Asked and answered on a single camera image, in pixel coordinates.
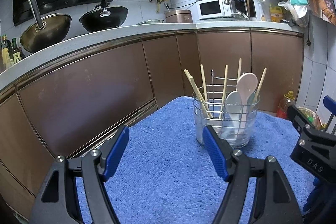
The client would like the blue gloved right hand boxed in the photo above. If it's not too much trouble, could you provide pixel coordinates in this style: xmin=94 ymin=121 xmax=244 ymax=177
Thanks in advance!
xmin=303 ymin=177 xmax=335 ymax=212

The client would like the bronze wok with handle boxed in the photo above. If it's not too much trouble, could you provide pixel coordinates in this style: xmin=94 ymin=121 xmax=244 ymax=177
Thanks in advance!
xmin=20 ymin=0 xmax=72 ymax=53

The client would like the light blue ceramic spoon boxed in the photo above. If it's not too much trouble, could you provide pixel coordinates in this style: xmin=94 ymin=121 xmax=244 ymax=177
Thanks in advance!
xmin=247 ymin=91 xmax=259 ymax=110

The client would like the black wok with handle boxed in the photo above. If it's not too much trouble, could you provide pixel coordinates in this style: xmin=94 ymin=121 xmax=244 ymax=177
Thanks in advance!
xmin=79 ymin=0 xmax=128 ymax=32

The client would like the white ceramic spoon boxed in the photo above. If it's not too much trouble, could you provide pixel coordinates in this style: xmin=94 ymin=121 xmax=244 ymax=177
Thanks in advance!
xmin=226 ymin=91 xmax=242 ymax=132

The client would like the pink ceramic spoon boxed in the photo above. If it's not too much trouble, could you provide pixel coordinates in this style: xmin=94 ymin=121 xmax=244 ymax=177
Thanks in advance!
xmin=237 ymin=72 xmax=257 ymax=134

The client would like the blue terry cloth mat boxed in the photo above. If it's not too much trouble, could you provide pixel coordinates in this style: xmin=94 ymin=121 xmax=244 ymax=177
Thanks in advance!
xmin=75 ymin=95 xmax=316 ymax=224

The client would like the wire and glass utensil holder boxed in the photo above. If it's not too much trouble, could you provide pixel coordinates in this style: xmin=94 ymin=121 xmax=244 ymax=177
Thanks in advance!
xmin=192 ymin=69 xmax=261 ymax=150

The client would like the brown rice cooker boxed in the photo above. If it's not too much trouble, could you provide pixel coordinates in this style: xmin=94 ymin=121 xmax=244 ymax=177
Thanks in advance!
xmin=165 ymin=10 xmax=193 ymax=23

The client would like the beige trash bin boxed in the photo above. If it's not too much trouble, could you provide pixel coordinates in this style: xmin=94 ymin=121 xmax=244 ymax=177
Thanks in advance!
xmin=298 ymin=107 xmax=322 ymax=130

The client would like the cooking oil bottle on floor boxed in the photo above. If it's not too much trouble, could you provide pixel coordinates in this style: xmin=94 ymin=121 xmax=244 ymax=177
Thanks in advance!
xmin=276 ymin=90 xmax=295 ymax=119

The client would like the white microwave oven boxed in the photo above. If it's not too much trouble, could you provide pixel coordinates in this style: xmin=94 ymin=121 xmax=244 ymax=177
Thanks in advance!
xmin=196 ymin=0 xmax=232 ymax=20

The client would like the chrome kitchen faucet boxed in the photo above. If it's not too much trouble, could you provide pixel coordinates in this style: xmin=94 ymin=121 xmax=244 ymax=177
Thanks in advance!
xmin=224 ymin=0 xmax=249 ymax=20

